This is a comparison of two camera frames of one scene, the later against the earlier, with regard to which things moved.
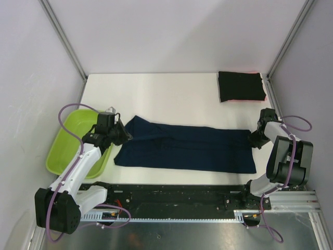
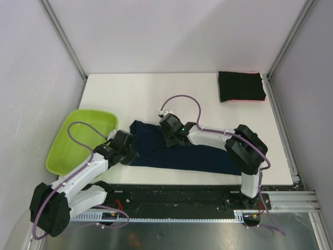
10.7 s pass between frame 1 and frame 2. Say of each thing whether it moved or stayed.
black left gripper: moved
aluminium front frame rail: stayed
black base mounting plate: stayed
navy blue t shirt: stayed
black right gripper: moved
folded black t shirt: stayed
